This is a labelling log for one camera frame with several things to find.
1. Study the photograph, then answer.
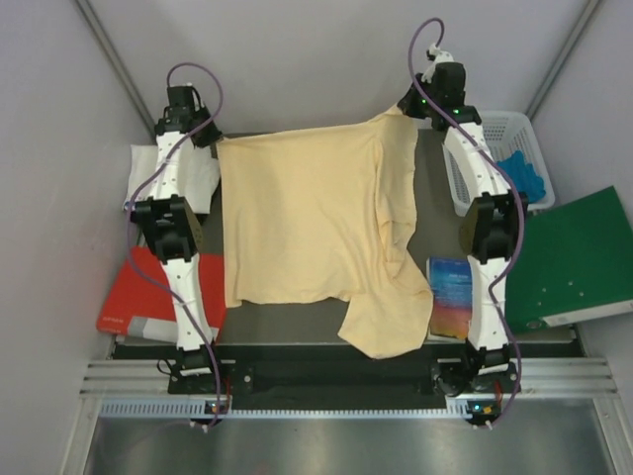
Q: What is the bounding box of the yellow t shirt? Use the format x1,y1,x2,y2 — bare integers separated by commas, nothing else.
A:
218,108,433,359

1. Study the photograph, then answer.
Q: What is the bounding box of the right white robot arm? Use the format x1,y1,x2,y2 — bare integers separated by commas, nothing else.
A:
398,45,527,392

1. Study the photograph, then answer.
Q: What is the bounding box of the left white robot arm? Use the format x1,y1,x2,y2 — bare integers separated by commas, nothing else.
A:
129,84,225,393

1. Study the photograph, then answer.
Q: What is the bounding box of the white folded t shirt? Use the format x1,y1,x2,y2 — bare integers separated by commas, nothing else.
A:
123,144,221,215

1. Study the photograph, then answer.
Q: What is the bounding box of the white plastic basket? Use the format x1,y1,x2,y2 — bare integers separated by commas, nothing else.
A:
442,109,556,218

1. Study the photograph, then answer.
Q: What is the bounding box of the blue t shirt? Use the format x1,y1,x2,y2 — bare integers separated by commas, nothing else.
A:
497,150,546,203

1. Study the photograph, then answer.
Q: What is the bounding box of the red binder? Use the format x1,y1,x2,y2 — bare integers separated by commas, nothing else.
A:
96,254,226,343

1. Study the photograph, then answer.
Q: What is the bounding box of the blue orange book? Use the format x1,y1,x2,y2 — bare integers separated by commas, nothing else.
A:
426,256,472,340

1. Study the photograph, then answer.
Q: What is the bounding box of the green binder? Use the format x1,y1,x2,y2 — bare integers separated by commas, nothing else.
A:
504,187,632,333

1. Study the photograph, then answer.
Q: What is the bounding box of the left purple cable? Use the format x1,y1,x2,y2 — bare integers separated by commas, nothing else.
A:
126,61,234,429

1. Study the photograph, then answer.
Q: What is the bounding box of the purple cable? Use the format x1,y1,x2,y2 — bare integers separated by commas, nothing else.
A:
407,17,526,430
126,61,234,429

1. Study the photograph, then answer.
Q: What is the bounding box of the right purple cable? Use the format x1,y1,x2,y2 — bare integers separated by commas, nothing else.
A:
407,17,526,430

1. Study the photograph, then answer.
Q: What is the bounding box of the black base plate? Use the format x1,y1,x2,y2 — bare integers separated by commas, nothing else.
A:
167,343,520,397

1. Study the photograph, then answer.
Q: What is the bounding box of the aluminium frame rail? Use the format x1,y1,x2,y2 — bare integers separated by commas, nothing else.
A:
60,346,632,474

